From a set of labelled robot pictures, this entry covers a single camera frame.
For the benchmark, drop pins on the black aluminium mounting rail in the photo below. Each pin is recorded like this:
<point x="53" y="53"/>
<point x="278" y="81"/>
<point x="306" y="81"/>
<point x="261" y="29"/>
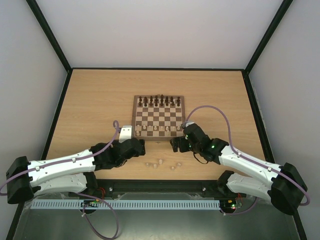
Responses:
<point x="205" y="188"/>

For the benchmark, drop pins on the wooden chess board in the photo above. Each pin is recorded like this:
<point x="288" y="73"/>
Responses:
<point x="171" y="116"/>

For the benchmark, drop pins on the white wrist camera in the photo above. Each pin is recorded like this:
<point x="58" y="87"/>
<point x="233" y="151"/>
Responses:
<point x="125" y="133"/>
<point x="187" y="123"/>

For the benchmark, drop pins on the metal front plate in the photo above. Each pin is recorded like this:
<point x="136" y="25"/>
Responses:
<point x="251" y="222"/>

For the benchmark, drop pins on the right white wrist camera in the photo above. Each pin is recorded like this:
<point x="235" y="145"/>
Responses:
<point x="187" y="123"/>

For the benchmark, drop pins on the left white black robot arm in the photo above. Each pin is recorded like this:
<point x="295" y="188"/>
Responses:
<point x="74" y="173"/>

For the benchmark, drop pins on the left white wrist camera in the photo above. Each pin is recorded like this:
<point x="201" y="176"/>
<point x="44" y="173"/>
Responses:
<point x="125" y="133"/>

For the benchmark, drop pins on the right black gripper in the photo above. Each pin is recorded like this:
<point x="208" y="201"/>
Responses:
<point x="177" y="145"/>

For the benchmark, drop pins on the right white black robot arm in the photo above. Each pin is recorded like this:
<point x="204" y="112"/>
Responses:
<point x="280" y="185"/>

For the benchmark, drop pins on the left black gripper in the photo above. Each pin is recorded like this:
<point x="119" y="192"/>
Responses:
<point x="142" y="153"/>

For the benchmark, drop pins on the light blue slotted cable duct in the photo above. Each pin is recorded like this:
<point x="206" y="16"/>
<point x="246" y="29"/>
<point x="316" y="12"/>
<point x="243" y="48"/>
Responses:
<point x="77" y="204"/>

